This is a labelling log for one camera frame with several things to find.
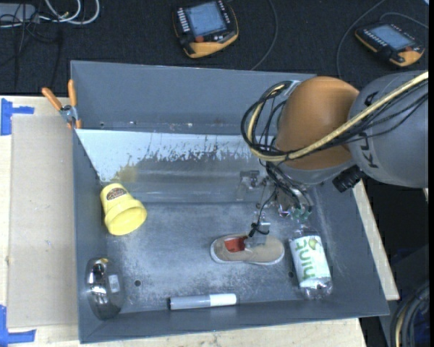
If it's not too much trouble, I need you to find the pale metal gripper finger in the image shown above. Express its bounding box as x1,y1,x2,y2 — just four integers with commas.
246,220,272,249
235,170,271,202

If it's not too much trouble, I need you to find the yellow plastic cup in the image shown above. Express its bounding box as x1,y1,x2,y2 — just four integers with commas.
99,182,148,236

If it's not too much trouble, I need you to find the grey and white marker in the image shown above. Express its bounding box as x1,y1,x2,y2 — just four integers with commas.
167,293,238,311

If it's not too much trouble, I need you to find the grey metal bin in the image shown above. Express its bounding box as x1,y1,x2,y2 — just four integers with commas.
69,59,391,343

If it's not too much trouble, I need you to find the tan shoe with red insole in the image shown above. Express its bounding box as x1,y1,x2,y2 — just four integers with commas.
209,232,286,266

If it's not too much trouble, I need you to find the clear bottle with white-green label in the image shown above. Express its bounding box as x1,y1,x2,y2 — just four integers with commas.
287,222,334,300

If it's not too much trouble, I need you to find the black cylinder on white bracket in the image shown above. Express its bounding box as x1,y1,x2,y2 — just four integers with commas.
331,163,366,194

